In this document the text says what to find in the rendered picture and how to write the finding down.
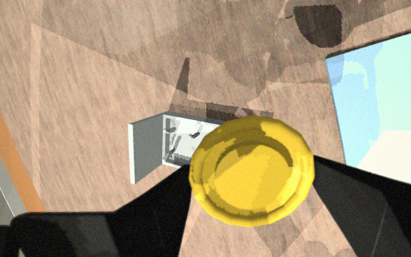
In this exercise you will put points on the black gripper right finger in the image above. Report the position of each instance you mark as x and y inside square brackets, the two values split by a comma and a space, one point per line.
[372, 211]

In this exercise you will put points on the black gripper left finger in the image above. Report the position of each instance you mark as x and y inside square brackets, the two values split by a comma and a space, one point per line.
[151, 225]

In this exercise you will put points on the yellow plate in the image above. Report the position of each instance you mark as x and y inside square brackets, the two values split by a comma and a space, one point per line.
[251, 171]

